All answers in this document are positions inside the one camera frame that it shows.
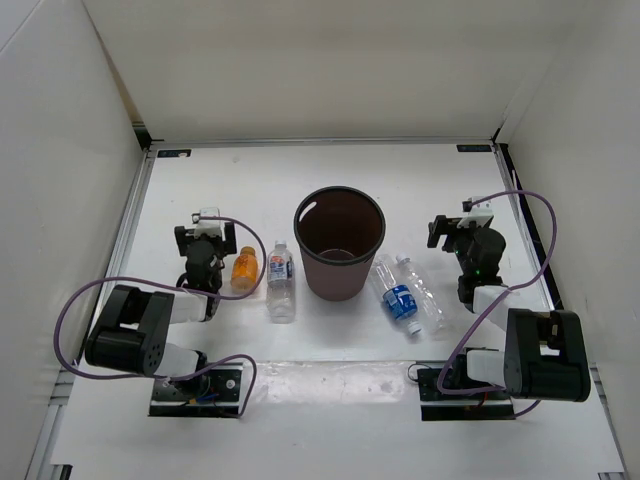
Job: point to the clear unlabeled plastic bottle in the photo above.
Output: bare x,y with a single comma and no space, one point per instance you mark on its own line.
419,282

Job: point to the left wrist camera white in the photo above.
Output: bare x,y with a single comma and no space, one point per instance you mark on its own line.
205,223

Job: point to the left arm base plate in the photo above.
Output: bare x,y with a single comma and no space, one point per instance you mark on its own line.
216,394

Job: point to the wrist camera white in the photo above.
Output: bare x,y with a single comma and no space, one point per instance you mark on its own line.
477,213
205,223

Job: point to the blue corner sticker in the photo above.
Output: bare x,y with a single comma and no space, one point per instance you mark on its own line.
474,148
174,153

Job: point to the left blue corner sticker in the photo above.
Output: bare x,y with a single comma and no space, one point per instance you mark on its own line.
174,153

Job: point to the clear bottle orange blue label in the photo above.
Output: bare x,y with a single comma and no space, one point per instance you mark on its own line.
280,297

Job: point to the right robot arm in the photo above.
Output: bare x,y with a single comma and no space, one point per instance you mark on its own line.
544,356

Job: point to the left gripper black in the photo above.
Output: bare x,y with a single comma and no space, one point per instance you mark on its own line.
185,237

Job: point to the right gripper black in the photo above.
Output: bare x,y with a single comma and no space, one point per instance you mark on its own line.
441,227

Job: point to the right blue corner sticker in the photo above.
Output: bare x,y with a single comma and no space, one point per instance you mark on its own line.
474,148

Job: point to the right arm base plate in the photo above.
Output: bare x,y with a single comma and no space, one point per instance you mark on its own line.
436,406

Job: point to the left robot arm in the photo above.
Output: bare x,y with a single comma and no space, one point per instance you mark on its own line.
131,332

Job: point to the orange juice bottle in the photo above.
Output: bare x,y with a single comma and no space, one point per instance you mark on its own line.
245,271

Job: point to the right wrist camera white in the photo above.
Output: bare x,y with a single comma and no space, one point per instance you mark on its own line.
477,213

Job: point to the brown plastic bin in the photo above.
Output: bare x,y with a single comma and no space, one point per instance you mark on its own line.
339,230

